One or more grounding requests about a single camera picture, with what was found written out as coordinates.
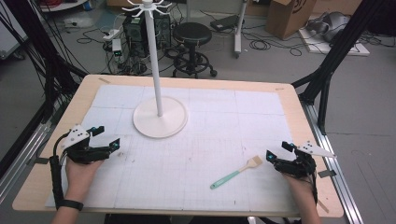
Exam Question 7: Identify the white power strip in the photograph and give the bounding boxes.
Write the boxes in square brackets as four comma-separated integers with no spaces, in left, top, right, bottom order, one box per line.
[102,28,121,42]

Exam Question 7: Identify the person's left hand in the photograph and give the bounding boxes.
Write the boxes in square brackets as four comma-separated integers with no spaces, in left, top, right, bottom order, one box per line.
[63,159,105,203]

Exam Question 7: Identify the person's dark legs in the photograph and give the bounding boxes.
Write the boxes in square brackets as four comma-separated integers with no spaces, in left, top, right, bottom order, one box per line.
[103,213,250,224]

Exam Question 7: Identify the black sleeved cable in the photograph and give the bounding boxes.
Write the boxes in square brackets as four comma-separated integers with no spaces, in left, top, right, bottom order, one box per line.
[49,133,70,210]

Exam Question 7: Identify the grey headset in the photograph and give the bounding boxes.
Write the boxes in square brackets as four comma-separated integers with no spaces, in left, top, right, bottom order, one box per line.
[305,11,351,44]

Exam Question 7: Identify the white hook stand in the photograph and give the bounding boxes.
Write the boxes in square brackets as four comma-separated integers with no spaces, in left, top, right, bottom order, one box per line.
[121,0,189,139]

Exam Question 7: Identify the white flat board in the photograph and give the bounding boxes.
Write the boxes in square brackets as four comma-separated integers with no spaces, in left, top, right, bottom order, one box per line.
[298,27,371,57]

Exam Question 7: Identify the teal handled wooden spatula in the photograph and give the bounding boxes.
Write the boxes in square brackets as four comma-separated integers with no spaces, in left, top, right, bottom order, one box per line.
[209,155,263,190]

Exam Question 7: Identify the white floor stand leg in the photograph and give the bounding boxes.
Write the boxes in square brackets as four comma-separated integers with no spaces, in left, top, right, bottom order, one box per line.
[233,0,249,59]

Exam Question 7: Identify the black floor cable coil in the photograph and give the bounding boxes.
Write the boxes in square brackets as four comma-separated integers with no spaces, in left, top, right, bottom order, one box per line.
[248,38,273,52]

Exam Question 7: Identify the white grid mat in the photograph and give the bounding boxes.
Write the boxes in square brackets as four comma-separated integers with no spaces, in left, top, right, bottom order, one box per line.
[44,84,301,213]

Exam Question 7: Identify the black round stool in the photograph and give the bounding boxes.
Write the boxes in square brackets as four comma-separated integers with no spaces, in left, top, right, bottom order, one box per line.
[171,21,219,79]

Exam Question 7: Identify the black flat device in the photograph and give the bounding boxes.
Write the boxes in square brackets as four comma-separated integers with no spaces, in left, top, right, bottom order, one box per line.
[209,14,240,33]

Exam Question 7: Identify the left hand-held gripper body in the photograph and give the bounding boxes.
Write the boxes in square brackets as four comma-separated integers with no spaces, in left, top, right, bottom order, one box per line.
[60,123,112,165]

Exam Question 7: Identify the black wristband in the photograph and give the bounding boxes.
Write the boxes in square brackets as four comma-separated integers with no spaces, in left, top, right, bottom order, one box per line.
[57,199,85,212]

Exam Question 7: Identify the black metal frame strut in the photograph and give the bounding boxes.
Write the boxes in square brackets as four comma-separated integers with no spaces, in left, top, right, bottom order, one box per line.
[291,0,388,135]
[2,0,90,124]

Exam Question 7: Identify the thin black cable bundle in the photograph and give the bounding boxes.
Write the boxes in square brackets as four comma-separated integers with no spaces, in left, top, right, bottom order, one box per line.
[307,157,319,204]

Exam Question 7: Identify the person's right hand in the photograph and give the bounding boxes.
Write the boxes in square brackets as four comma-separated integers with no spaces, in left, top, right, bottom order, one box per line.
[283,174,316,203]

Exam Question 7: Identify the white round table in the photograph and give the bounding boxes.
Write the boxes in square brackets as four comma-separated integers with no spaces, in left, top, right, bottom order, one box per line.
[39,0,89,13]

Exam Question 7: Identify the aluminium rail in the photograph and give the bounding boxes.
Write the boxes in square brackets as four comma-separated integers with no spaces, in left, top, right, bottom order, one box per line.
[299,101,364,224]
[0,119,54,204]

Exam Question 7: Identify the brown cardboard box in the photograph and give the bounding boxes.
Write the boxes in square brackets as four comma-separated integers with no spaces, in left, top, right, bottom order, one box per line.
[264,0,317,41]

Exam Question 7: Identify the white power adapter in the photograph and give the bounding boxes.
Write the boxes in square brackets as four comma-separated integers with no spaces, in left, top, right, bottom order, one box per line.
[111,38,123,58]

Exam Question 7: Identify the black computer tower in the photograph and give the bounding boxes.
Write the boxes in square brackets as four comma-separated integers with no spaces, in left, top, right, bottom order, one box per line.
[153,9,173,49]
[122,14,149,59]

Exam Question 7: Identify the tan tape strip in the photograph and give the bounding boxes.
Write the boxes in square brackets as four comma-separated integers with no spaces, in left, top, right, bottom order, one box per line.
[317,199,330,215]

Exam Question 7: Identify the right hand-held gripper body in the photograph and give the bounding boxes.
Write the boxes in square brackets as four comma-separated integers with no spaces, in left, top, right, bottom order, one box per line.
[274,140,337,179]

